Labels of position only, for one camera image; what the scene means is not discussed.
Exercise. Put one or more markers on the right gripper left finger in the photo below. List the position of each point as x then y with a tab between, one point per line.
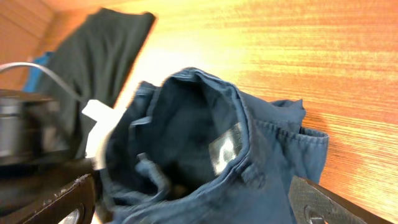
77	198

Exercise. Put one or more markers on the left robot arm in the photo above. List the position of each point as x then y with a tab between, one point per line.
36	153

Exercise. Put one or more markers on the navy blue shorts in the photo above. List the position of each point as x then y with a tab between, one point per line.
199	150

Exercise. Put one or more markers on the black t-shirt with logo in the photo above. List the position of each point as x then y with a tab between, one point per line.
95	61

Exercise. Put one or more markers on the teal blue garment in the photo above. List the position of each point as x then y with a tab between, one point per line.
35	73

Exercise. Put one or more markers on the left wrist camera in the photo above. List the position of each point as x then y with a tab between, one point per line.
106	119

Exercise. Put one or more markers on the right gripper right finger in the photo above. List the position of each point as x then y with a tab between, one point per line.
311	204

